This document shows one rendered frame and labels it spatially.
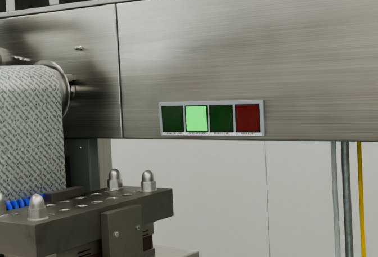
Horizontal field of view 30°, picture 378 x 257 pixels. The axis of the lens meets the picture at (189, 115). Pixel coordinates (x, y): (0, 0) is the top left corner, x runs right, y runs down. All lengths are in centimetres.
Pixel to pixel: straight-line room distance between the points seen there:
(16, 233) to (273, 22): 60
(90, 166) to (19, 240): 42
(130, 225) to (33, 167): 25
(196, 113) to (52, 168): 34
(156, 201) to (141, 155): 306
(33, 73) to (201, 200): 290
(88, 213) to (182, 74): 35
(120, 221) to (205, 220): 297
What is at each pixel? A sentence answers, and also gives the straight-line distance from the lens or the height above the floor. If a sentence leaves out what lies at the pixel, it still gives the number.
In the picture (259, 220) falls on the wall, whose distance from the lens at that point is 414.
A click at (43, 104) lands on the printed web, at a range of 152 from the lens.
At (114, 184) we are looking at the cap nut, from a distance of 158.
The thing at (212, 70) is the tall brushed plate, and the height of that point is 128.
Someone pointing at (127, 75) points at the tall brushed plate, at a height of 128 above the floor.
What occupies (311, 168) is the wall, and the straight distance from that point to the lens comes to 393.
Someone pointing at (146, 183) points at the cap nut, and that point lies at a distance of 152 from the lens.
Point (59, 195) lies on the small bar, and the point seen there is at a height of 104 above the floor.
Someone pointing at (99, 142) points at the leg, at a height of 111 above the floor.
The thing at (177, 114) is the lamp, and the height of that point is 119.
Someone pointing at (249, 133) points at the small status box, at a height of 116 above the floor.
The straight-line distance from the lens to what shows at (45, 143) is 153.
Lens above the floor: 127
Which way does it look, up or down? 3 degrees down
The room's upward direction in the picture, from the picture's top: 3 degrees counter-clockwise
